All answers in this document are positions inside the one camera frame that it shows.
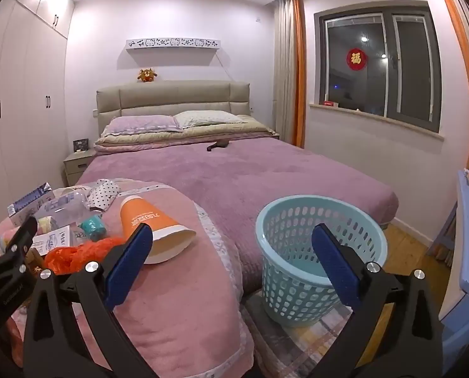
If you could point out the orange paper cup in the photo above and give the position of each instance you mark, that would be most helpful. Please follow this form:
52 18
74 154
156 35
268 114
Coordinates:
147 216

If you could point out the clear plastic bottle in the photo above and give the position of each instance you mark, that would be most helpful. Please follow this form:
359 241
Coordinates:
61 208

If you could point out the small dark picture frame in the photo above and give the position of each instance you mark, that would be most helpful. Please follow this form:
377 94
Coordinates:
80 145

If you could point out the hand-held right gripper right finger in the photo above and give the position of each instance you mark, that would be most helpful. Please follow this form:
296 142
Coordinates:
334 264

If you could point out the pink blanket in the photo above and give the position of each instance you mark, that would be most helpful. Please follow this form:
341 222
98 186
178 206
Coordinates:
171 315

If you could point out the blue wooden desk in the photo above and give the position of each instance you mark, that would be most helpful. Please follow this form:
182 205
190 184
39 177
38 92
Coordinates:
466 283

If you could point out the white cardboard box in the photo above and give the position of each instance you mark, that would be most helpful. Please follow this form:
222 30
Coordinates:
55 240

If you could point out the bed with purple cover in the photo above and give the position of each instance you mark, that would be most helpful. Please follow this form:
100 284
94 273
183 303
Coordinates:
258 173

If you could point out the light blue plastic basket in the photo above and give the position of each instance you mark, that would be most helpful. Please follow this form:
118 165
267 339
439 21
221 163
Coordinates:
281 283

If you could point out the orange mesh bag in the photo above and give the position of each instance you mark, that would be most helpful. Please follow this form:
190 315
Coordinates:
80 254

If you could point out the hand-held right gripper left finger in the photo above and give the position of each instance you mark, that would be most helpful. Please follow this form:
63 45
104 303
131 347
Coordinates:
130 260

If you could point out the blue and white carton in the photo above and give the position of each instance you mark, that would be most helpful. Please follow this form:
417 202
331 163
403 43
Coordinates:
29 201

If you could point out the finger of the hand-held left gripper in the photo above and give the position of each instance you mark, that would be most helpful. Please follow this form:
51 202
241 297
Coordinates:
17 240

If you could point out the dark brown object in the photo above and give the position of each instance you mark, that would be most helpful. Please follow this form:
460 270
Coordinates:
218 145

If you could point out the grey framed window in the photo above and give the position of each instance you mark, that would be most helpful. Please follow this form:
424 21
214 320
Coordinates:
388 67

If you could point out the beige folded quilt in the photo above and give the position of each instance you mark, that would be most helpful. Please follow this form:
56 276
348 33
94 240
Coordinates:
159 138

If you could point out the beige and orange curtain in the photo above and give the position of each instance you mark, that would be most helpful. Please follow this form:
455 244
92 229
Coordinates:
287 67

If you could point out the purple pillow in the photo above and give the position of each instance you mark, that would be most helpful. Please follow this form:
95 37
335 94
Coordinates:
140 124

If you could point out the polka dot cloth pouch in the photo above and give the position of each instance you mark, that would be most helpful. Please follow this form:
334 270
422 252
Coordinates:
102 197

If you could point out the white wall shelf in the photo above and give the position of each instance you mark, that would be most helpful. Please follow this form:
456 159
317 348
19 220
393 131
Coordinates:
173 44

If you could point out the small red box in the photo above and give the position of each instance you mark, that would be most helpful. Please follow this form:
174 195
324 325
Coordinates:
331 104

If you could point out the red round window decoration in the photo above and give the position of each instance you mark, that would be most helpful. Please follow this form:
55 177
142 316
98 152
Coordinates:
355 59

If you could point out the beige nightstand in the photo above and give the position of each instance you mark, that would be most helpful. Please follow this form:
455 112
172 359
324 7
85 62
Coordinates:
77 167

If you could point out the brown plush toy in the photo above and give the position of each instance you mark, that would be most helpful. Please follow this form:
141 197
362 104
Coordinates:
147 75

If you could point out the white wardrobe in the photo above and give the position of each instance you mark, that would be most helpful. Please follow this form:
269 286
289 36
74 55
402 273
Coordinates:
21 86

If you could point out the white dotted pillow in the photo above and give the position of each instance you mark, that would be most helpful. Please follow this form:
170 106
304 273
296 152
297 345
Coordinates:
206 118

